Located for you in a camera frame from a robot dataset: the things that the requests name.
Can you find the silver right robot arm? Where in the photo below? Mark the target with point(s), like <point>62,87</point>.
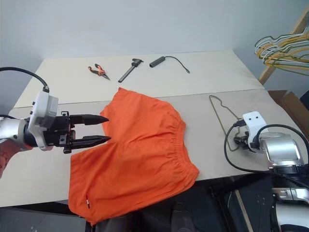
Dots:
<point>282,149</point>

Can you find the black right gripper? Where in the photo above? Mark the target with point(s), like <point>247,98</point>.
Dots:
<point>244,141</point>

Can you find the wooden clothes rack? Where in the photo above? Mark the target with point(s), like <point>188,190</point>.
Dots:
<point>268,72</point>

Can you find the brown cardboard box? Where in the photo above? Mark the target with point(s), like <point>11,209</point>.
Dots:
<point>289,104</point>

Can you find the black caliper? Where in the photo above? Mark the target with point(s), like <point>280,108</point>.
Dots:
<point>129,71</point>

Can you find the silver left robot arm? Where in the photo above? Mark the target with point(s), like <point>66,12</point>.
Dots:
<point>12,128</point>

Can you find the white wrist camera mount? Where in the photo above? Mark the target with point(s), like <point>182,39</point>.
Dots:
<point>44,104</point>
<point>253,120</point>

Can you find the orange black pliers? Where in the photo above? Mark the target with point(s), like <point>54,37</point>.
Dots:
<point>99,71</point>

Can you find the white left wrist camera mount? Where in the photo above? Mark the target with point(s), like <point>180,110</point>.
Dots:
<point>44,104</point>

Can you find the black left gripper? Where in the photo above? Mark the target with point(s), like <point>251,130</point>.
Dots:
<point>58,130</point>

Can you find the orange shorts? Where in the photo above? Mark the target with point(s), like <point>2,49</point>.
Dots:
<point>135,149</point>

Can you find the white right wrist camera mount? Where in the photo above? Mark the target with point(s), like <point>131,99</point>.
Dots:
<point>253,120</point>

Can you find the thin wooden stick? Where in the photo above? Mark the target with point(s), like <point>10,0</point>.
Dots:
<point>242,210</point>

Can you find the dark rounded shape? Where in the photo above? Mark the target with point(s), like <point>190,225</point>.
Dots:
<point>182,217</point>

